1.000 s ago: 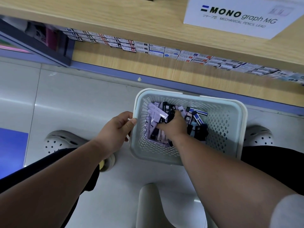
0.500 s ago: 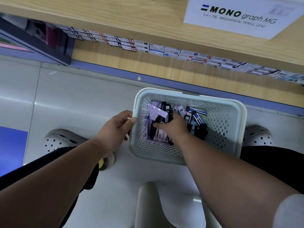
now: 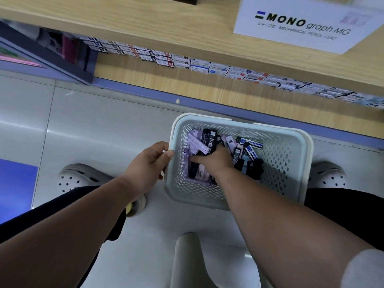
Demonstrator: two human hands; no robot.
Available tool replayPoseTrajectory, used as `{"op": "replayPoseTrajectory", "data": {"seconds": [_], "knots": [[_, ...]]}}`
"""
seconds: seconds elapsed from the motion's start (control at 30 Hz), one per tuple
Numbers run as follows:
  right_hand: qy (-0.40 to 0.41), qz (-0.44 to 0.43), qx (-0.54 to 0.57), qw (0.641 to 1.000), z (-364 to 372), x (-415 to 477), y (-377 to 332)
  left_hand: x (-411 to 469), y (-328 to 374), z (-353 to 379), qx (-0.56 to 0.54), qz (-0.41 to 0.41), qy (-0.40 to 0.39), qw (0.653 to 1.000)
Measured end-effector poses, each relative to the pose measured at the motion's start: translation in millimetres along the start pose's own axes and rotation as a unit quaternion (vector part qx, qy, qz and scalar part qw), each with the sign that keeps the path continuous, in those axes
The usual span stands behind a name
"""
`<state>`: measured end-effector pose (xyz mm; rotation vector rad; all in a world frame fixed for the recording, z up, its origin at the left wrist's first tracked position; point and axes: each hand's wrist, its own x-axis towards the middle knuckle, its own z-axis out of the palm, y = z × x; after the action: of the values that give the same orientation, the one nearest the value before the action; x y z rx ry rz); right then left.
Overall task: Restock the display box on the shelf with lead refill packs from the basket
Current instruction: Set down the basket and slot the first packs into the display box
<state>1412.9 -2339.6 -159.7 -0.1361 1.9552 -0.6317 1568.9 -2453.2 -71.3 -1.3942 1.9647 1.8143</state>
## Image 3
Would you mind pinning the person's left hand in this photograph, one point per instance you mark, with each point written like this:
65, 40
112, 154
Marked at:
144, 170

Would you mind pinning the person's right hand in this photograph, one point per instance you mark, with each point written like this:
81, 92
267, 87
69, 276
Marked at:
217, 161

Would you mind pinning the person's left thumb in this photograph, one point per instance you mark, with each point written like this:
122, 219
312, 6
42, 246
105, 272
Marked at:
165, 156

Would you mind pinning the person's right fingers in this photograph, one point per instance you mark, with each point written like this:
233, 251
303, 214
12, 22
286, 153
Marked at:
201, 159

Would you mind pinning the white perforated plastic basket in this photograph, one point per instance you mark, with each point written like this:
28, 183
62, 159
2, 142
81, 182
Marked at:
288, 164

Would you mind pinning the person's left forearm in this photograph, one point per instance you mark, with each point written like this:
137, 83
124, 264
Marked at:
66, 236

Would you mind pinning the person's right forearm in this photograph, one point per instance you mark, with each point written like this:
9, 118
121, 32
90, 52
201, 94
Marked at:
285, 233

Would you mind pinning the pile of pencil lead cases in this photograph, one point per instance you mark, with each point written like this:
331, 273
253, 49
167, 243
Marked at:
244, 160

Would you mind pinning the white left clog shoe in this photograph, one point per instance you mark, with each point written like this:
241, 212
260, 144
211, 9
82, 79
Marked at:
75, 176

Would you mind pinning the white clog shoe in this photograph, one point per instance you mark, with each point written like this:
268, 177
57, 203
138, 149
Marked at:
328, 175
75, 176

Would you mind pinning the row of small stationery boxes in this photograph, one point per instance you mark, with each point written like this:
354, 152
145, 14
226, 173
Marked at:
240, 71

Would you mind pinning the grey rounded stool leg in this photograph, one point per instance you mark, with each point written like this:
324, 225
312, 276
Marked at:
189, 260

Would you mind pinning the white right clog shoe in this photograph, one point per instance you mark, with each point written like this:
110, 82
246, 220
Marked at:
328, 175

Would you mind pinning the wooden shelf unit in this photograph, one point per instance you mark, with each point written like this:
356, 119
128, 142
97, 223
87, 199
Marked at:
150, 29

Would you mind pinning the pink and black stationery packets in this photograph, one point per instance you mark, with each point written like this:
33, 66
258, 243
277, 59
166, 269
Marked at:
61, 44

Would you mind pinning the blue floor mat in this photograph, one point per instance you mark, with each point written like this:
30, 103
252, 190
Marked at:
16, 191

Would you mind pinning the dark grey shelf unit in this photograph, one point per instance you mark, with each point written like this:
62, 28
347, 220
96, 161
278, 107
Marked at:
45, 56

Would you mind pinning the black display stand base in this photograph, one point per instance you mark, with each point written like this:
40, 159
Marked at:
177, 0

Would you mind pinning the white display sign box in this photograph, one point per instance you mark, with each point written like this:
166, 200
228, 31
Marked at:
303, 23

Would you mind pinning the grey shirt sleeve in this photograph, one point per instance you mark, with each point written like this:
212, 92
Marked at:
370, 269

